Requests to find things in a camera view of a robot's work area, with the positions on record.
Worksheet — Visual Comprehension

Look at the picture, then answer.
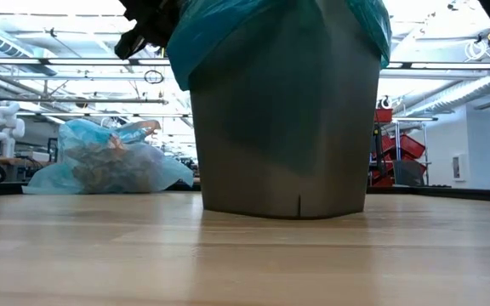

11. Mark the white wall box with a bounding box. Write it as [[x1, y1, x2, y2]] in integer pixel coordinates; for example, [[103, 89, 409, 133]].
[[452, 153, 470, 182]]

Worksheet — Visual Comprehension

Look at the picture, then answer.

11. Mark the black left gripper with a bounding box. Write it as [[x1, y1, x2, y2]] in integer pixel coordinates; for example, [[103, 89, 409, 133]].
[[113, 0, 185, 61]]

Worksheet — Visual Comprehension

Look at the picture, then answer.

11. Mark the silver ventilation duct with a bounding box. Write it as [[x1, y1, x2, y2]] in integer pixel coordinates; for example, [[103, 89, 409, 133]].
[[402, 69, 490, 118]]

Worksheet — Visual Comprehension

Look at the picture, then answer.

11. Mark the brown trash bin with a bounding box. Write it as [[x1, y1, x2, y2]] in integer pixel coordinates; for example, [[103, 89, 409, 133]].
[[188, 0, 382, 220]]

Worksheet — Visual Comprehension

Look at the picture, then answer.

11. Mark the red storage bin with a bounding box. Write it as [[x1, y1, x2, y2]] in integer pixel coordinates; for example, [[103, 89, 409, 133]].
[[370, 133, 427, 188], [374, 108, 394, 124]]

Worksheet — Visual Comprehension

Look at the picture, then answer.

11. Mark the white robot figure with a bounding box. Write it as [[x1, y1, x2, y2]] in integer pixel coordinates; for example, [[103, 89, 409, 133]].
[[0, 99, 26, 159]]

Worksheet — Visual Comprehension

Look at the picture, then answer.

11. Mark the long overhead light bar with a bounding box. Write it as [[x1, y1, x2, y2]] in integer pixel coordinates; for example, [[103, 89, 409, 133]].
[[0, 57, 490, 71]]

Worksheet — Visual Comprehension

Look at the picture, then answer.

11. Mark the light blue trash bag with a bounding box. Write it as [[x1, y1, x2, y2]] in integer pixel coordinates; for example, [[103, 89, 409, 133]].
[[21, 118, 196, 196]]

